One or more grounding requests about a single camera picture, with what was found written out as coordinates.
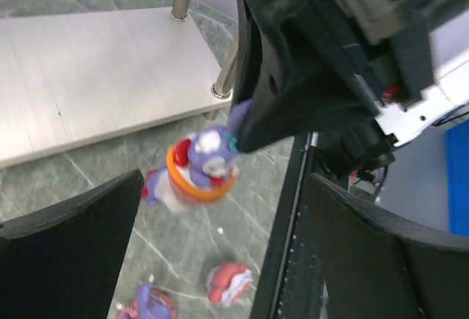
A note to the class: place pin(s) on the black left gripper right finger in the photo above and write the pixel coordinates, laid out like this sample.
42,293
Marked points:
377,264

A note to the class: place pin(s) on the purple bunny pink base toy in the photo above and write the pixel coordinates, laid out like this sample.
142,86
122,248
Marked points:
148,303

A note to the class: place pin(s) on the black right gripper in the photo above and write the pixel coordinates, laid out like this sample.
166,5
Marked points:
361,71

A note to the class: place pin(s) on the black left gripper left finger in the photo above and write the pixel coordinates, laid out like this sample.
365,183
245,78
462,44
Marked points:
63,261

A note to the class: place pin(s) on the white wooden two-tier shelf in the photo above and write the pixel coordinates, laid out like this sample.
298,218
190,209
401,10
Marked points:
76,72

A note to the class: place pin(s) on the pink white cupcake toy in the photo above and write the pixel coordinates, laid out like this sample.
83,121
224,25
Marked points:
227,282

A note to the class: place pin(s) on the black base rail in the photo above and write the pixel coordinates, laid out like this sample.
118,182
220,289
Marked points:
290,284

